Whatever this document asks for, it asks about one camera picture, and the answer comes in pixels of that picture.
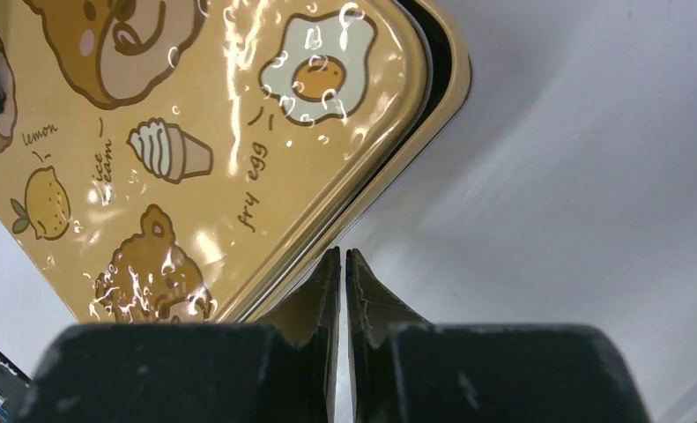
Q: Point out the small square steel tray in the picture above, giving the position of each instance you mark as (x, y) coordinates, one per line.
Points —
(169, 161)

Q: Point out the gold chocolate box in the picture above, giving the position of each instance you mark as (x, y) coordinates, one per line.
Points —
(447, 87)

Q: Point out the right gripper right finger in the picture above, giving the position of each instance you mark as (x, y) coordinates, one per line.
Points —
(407, 369)

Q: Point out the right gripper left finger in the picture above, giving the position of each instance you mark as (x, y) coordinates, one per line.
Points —
(279, 368)

